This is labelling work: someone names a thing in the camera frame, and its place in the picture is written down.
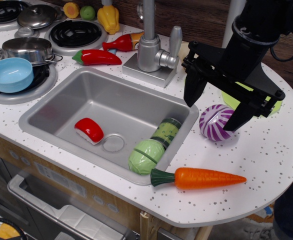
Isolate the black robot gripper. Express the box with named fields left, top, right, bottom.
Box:
left=182, top=40, right=285, bottom=132

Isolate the red white toy sushi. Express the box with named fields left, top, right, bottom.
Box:
left=74, top=117, right=104, bottom=145

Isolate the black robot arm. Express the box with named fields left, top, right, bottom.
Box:
left=182, top=0, right=293, bottom=131

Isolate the light green plastic plate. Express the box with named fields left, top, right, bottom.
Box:
left=218, top=91, right=282, bottom=119

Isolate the purple white toy onion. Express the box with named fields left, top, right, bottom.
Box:
left=199, top=104, right=234, bottom=142

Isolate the green toy can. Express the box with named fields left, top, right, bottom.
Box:
left=151, top=117, right=182, bottom=149

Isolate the cream toy bottle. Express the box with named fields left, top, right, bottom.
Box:
left=178, top=41, right=190, bottom=61

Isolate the silver toy faucet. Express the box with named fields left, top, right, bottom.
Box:
left=122, top=0, right=183, bottom=88

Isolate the orange toy carrot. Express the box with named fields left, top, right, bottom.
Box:
left=150, top=167, right=247, bottom=190

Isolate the white vertical pole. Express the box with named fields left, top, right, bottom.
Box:
left=222, top=0, right=246, bottom=48

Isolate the green toy cabbage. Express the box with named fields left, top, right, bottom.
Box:
left=128, top=139, right=166, bottom=175

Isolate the red toy fish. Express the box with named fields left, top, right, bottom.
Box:
left=102, top=31, right=144, bottom=52

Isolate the red toy chili pepper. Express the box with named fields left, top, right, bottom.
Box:
left=72, top=49, right=122, bottom=66

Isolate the yellow toy bell pepper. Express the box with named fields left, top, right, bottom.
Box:
left=97, top=5, right=120, bottom=35

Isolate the green toy apple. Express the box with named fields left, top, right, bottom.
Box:
left=80, top=5, right=96, bottom=20

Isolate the black coil stove burner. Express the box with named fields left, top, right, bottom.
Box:
left=44, top=20, right=108, bottom=57

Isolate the orange yellow toy squash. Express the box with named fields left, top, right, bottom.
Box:
left=63, top=2, right=80, bottom=19

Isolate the front left stove burner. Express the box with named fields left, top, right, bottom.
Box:
left=0, top=64, right=58, bottom=105

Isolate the steel pot lid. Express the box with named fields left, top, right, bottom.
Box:
left=17, top=4, right=67, bottom=29

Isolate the small silver stove knob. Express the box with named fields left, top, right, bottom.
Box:
left=14, top=27, right=40, bottom=38

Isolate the blue plastic bowl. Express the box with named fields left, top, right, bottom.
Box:
left=0, top=57, right=34, bottom=94

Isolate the black rear left burner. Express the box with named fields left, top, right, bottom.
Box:
left=0, top=0, right=31, bottom=32

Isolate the yellow object bottom left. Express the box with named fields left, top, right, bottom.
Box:
left=0, top=223, right=20, bottom=240

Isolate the steel pot with handles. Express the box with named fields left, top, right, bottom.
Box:
left=0, top=37, right=63, bottom=66

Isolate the grey oven door handle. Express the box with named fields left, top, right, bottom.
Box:
left=7, top=174, right=140, bottom=240

